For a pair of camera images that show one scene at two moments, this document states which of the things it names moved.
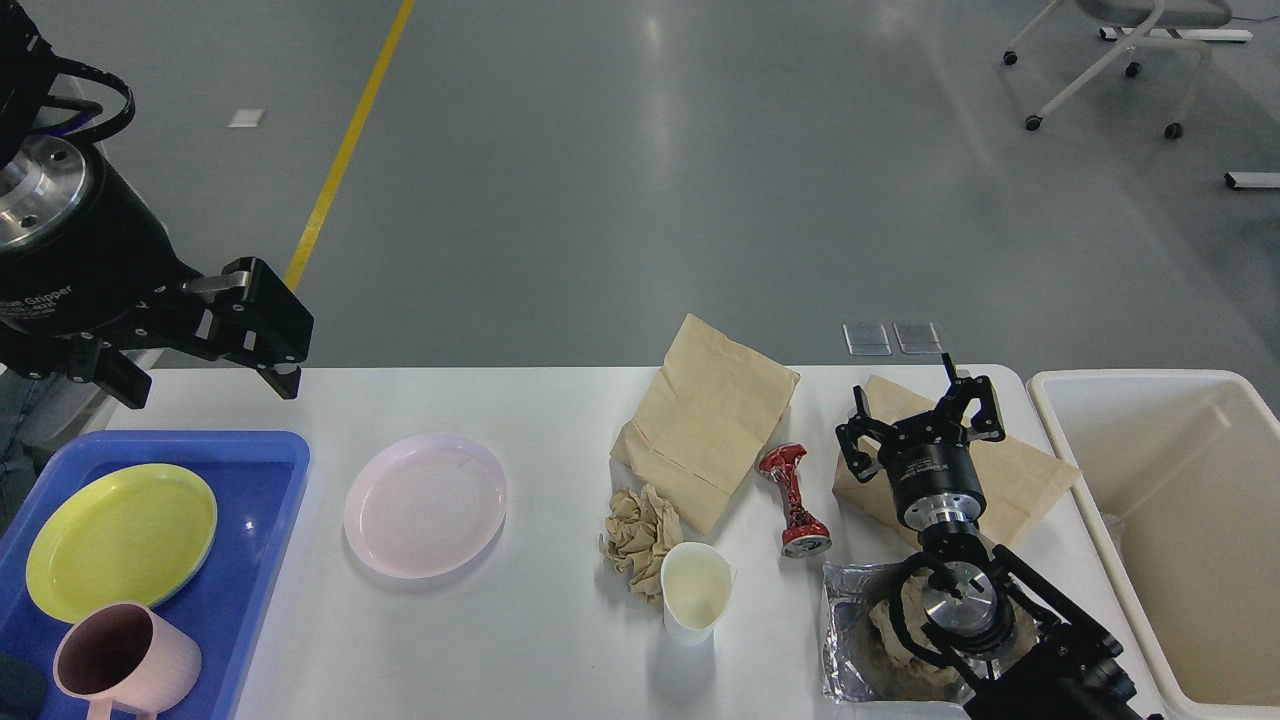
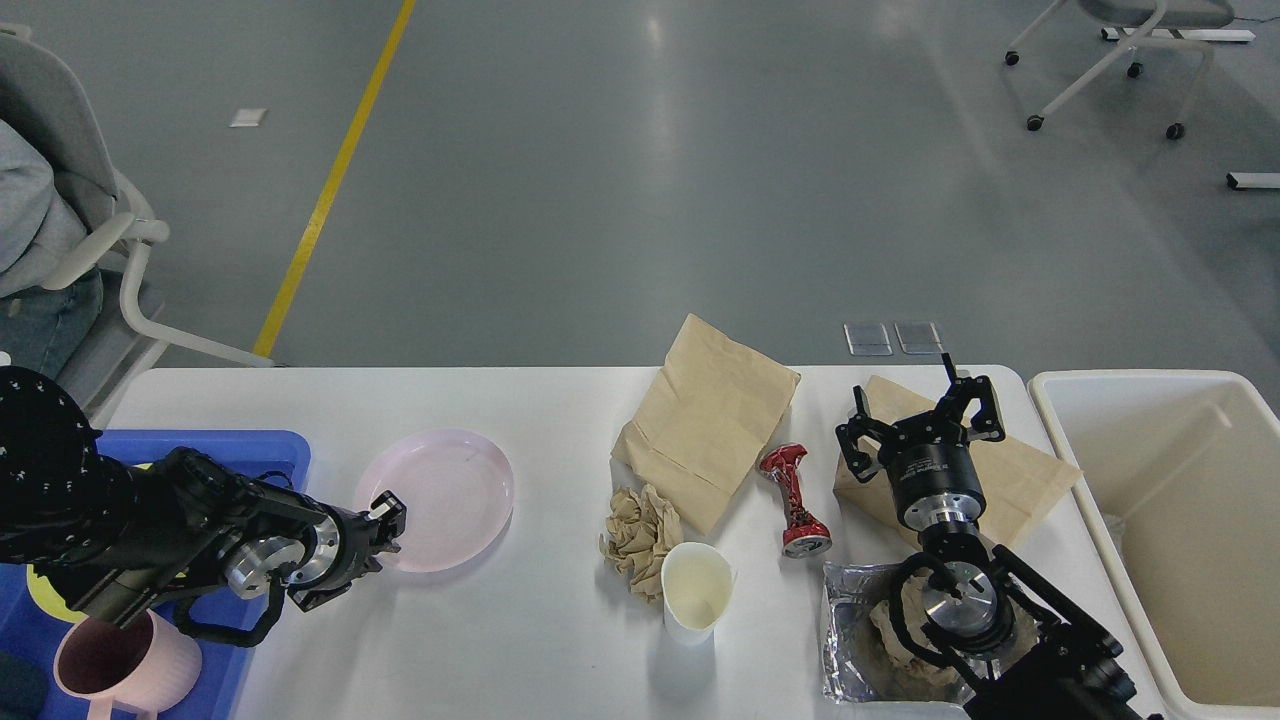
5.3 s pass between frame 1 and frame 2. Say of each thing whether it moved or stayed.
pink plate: stayed
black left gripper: moved
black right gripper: stayed
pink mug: stayed
